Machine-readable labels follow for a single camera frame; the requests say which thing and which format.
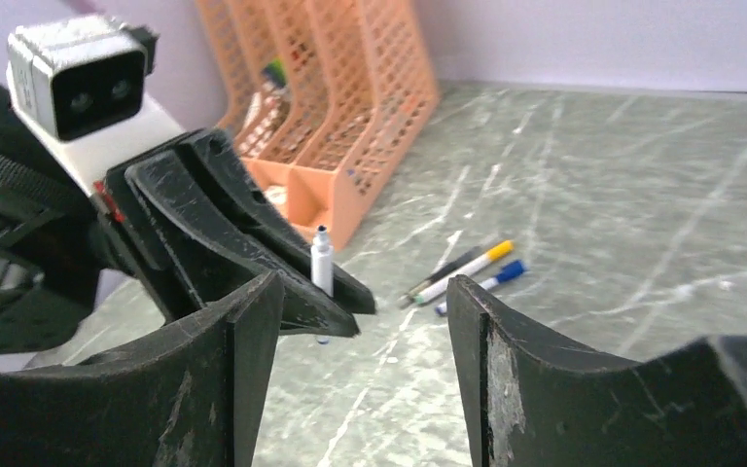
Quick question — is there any thin black pen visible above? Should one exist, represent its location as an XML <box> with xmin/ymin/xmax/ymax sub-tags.
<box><xmin>400</xmin><ymin>245</ymin><xmax>482</xmax><ymax>309</ymax></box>

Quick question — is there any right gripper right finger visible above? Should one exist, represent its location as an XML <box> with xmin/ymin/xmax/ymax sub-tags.
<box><xmin>446</xmin><ymin>276</ymin><xmax>747</xmax><ymax>466</ymax></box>

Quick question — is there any yellow pen cap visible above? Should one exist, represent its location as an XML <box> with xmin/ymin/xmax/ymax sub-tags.
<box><xmin>484</xmin><ymin>240</ymin><xmax>515</xmax><ymax>262</ymax></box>

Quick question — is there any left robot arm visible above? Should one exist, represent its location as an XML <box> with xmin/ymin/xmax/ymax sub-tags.
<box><xmin>0</xmin><ymin>84</ymin><xmax>376</xmax><ymax>353</ymax></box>

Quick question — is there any white pen blue cap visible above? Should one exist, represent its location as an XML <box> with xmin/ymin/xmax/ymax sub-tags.
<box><xmin>434</xmin><ymin>260</ymin><xmax>526</xmax><ymax>317</ymax></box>

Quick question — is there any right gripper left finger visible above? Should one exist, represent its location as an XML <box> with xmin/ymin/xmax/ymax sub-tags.
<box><xmin>0</xmin><ymin>272</ymin><xmax>284</xmax><ymax>466</ymax></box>

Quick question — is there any silver marker pen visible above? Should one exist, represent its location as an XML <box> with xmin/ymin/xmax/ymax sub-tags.
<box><xmin>413</xmin><ymin>255</ymin><xmax>495</xmax><ymax>305</ymax></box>

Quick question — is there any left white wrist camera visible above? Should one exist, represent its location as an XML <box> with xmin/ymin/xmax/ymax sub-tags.
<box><xmin>6</xmin><ymin>14</ymin><xmax>185</xmax><ymax>196</ymax></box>

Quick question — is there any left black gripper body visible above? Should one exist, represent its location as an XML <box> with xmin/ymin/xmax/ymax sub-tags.
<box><xmin>98</xmin><ymin>144</ymin><xmax>206</xmax><ymax>320</ymax></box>

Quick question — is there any orange plastic file organizer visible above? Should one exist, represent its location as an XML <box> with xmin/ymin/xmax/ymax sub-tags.
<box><xmin>196</xmin><ymin>1</ymin><xmax>440</xmax><ymax>248</ymax></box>

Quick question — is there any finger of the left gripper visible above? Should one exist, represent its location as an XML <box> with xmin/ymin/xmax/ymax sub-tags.
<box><xmin>176</xmin><ymin>130</ymin><xmax>376</xmax><ymax>316</ymax></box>
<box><xmin>123</xmin><ymin>149</ymin><xmax>361</xmax><ymax>338</ymax></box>

